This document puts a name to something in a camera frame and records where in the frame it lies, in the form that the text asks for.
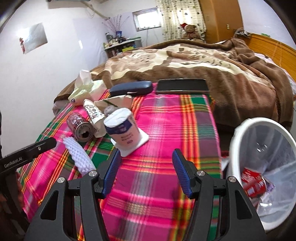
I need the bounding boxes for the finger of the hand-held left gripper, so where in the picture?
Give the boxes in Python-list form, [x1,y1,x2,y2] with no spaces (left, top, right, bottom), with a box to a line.
[22,138,57,161]

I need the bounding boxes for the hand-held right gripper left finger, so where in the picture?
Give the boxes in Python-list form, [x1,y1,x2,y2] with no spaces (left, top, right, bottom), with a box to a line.
[23,148,122,241]

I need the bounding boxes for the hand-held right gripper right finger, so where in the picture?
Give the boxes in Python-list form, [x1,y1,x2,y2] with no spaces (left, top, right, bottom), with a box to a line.
[172,148,269,241]

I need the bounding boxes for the white foam net sleeve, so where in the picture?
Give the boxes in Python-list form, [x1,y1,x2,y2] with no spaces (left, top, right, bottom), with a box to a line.
[63,137,96,174]

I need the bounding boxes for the white yoghurt cup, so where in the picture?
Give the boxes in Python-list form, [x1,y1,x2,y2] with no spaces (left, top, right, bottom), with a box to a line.
[103,108,149,157]

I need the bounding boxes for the dark red drink can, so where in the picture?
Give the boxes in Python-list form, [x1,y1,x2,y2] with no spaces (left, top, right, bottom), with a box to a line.
[67,112,96,142]

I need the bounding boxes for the white rimmed mesh waste bin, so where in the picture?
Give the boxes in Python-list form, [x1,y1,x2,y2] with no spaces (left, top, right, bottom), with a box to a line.
[222,117,296,233]

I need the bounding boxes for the printed paper cup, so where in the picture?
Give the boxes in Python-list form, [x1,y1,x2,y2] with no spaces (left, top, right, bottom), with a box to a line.
[83,99,107,138]

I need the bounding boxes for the small clear plastic container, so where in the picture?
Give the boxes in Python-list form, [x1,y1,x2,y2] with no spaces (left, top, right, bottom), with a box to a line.
[103,105,118,117]

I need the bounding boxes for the red printed snack package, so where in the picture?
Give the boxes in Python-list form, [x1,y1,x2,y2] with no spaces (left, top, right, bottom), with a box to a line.
[241,168,266,198]

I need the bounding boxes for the beige paper wrapper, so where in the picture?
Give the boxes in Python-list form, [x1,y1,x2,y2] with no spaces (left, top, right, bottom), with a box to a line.
[94,95,133,114]

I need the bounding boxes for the person's left hand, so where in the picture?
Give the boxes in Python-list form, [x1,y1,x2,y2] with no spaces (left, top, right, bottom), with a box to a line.
[15,173,25,209]

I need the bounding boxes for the pink plaid cloth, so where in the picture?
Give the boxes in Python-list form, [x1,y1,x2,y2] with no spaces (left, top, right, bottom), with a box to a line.
[18,94,223,241]

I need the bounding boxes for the soft tissue pack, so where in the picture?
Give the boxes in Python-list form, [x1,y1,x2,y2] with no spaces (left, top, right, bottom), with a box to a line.
[68,70,107,106]

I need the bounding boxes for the dark blue glasses case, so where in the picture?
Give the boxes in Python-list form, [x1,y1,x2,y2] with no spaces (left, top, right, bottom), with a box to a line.
[109,81,153,97]

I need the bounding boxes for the black smartphone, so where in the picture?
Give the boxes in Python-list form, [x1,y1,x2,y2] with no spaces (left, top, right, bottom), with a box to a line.
[155,79,210,95]

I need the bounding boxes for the brown printed blanket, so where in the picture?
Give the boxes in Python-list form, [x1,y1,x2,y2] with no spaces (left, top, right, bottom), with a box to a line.
[54,38,293,130]

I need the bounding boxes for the row of toiletry bottles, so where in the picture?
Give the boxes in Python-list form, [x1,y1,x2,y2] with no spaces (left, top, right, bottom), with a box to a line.
[103,31,126,47]

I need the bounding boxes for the grey shelf unit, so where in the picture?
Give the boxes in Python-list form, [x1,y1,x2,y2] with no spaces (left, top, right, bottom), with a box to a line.
[103,37,142,59]

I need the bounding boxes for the brown teddy bear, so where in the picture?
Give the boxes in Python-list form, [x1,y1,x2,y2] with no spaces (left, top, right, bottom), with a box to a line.
[180,23,204,43]

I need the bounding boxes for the bare branches in vase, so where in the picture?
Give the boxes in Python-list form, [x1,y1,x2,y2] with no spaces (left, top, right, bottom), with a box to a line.
[102,15,132,39]

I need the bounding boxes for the pale pink bed sheet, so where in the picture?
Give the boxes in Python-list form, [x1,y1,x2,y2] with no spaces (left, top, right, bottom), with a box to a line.
[254,53,296,95]

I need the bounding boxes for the wrapped air conditioner pipe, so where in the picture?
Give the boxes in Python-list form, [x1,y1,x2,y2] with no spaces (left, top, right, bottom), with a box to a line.
[85,2,110,19]

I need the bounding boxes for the power strip with plugs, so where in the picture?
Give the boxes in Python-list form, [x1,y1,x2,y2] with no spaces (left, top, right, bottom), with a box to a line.
[233,28,251,39]

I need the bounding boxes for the wooden bed headboard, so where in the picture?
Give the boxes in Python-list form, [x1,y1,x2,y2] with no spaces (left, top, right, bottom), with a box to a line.
[233,32,296,81]

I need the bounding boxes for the small window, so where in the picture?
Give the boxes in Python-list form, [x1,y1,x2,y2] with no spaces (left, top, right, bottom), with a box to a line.
[132,7,162,32]

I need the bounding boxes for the wooden wardrobe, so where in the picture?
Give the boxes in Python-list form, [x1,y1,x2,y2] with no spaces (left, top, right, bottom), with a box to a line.
[199,0,244,44]

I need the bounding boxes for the patterned curtain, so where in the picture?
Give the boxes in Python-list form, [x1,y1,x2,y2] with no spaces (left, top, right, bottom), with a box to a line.
[155,0,206,43]

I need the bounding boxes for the silver wall poster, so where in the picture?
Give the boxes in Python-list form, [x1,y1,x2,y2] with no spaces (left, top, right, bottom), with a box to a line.
[20,23,48,54]

